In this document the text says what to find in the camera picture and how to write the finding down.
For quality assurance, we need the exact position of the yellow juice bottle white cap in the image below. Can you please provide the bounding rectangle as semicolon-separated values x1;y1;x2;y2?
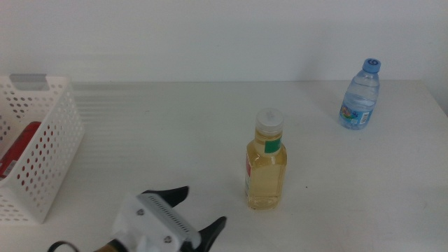
244;107;288;211

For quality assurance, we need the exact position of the red soda can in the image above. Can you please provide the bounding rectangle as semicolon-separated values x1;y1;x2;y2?
0;121;43;181

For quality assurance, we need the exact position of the clear water bottle blue cap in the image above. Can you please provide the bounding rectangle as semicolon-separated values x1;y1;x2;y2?
338;57;382;131

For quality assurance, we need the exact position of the white perforated plastic basket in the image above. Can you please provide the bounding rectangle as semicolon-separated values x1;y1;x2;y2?
0;73;86;225

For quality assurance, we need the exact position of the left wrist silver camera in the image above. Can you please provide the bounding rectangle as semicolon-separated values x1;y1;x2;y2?
136;192;203;250

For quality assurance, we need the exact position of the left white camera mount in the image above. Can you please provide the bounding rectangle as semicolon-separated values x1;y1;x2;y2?
111;191;197;252

